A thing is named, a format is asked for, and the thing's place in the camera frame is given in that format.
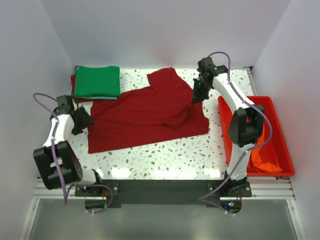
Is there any dark red t shirt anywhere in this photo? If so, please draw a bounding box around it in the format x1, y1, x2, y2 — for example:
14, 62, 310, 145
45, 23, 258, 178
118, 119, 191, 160
70, 74, 93, 103
87, 67, 209, 154

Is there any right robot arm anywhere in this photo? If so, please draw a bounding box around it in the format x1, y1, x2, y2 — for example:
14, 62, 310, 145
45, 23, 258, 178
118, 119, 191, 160
191, 57, 265, 196

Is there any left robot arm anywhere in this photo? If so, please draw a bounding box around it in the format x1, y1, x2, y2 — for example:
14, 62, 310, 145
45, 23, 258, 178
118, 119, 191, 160
33, 93, 104, 197

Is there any folded dark red t shirt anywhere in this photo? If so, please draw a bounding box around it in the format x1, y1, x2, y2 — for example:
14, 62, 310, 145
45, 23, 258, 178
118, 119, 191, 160
70, 74, 93, 103

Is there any folded green t shirt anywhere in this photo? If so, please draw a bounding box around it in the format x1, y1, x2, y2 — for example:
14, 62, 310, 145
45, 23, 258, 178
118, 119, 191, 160
74, 65, 121, 99

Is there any red plastic bin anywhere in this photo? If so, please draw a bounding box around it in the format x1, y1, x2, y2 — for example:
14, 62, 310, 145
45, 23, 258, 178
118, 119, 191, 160
218, 96, 295, 177

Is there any crumpled orange t shirt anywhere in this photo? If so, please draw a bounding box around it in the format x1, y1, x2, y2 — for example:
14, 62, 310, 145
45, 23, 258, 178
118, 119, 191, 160
247, 120, 284, 176

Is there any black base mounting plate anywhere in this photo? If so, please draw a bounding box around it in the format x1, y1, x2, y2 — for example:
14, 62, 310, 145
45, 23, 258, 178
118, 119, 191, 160
74, 178, 252, 210

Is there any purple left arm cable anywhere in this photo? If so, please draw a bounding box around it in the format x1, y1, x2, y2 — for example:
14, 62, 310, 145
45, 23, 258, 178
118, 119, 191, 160
32, 92, 115, 214

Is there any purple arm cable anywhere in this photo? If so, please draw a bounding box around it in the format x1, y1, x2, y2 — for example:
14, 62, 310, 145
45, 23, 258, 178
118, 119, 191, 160
197, 51, 274, 209
32, 92, 115, 214

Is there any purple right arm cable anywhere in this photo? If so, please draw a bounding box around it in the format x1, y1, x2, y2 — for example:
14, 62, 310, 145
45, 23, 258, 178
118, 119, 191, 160
197, 51, 274, 209

